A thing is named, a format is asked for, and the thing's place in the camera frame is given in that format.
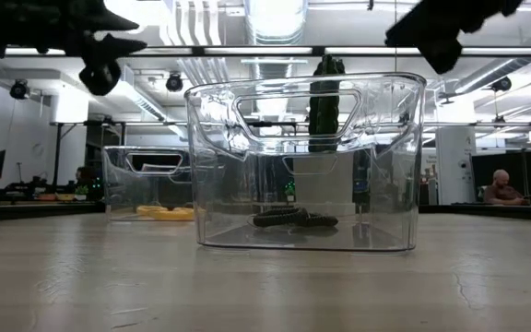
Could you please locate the clear plastic bin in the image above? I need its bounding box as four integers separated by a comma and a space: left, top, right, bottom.
183, 72, 428, 254
102, 146, 196, 222

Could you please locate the green cactus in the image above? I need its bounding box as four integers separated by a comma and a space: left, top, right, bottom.
308, 53, 347, 153

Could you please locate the black metal table frame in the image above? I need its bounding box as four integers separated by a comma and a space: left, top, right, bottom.
0, 201, 531, 223

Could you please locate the black metal stand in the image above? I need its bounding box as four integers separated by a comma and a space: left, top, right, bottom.
51, 120, 188, 188

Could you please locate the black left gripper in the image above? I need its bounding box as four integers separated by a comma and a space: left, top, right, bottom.
0, 0, 148, 64

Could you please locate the yellow spring keychain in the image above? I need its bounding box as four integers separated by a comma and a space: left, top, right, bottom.
136, 205, 170, 217
147, 207, 196, 222

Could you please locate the person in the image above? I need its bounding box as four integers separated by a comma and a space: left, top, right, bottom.
483, 169, 531, 207

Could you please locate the silver ventilation duct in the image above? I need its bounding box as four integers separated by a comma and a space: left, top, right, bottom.
244, 0, 308, 45

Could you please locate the black ceiling spotlight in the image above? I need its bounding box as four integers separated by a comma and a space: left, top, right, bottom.
165, 72, 184, 93
490, 76, 513, 93
9, 78, 30, 101

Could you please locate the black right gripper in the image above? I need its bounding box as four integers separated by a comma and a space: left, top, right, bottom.
383, 0, 525, 76

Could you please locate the white pillar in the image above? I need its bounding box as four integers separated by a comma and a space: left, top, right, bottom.
434, 126, 478, 206

